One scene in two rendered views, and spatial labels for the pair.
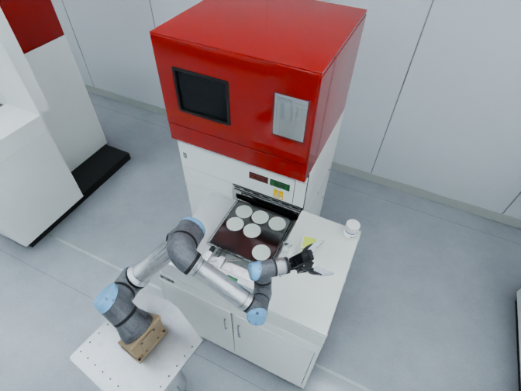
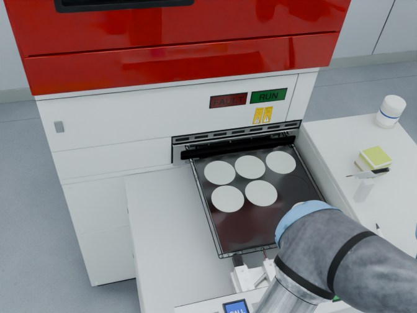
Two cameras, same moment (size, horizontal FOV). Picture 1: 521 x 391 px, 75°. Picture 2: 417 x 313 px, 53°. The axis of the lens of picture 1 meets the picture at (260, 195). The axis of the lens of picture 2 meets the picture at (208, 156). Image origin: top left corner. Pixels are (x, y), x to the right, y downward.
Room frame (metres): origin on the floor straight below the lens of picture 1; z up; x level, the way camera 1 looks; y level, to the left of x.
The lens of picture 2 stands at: (0.69, 0.72, 1.91)
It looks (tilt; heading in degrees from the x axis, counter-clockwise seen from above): 47 degrees down; 317
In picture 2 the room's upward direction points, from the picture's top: 6 degrees clockwise
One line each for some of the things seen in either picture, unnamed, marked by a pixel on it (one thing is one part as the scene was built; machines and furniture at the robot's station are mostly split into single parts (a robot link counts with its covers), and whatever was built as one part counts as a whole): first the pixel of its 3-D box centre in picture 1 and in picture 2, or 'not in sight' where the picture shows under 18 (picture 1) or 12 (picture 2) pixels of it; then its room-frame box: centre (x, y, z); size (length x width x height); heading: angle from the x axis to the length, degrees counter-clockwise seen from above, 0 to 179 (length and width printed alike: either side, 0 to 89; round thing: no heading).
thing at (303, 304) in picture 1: (311, 271); (386, 199); (0.91, -0.27, 0.89); 0.62 x 0.35 x 0.14; 156
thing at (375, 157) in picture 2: (308, 246); (373, 163); (0.99, -0.25, 1.00); 0.07 x 0.07 x 0.07; 75
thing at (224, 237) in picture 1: (252, 230); (260, 193); (1.15, 0.04, 0.90); 0.34 x 0.34 x 0.01; 66
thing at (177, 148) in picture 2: (264, 205); (236, 146); (1.35, -0.03, 0.89); 0.44 x 0.02 x 0.10; 66
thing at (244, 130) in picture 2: (265, 197); (237, 131); (1.36, -0.03, 0.96); 0.44 x 0.01 x 0.02; 66
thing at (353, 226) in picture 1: (351, 230); (390, 112); (1.09, -0.49, 1.01); 0.07 x 0.07 x 0.10
